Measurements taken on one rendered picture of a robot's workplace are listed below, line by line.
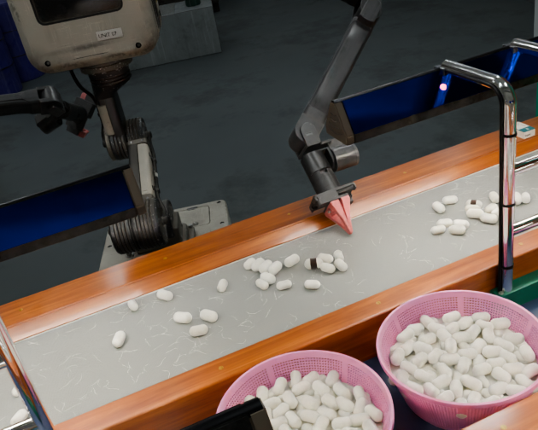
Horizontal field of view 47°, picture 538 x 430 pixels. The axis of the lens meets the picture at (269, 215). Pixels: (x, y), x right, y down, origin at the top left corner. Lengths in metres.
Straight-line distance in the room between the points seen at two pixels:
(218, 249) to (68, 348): 0.37
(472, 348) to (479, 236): 0.34
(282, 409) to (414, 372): 0.22
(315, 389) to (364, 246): 0.41
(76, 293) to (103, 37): 0.62
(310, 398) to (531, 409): 0.32
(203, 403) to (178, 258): 0.41
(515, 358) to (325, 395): 0.30
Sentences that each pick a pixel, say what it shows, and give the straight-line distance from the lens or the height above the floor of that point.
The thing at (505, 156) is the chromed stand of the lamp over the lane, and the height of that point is 0.99.
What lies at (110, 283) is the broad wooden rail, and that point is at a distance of 1.37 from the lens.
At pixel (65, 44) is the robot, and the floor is 1.18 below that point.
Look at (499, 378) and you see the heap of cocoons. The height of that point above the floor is 0.74.
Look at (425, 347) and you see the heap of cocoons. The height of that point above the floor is 0.75.
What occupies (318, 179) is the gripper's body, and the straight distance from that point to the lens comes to 1.38.
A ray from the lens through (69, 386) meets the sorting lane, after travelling 1.19.
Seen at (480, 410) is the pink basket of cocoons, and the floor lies 0.75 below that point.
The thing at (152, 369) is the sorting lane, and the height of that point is 0.74.
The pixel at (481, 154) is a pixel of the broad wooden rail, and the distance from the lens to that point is 1.63.
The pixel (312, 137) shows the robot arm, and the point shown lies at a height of 0.93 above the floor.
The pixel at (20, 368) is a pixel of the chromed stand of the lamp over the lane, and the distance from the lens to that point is 0.93.
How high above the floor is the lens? 1.47
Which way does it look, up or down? 29 degrees down
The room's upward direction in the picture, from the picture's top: 11 degrees counter-clockwise
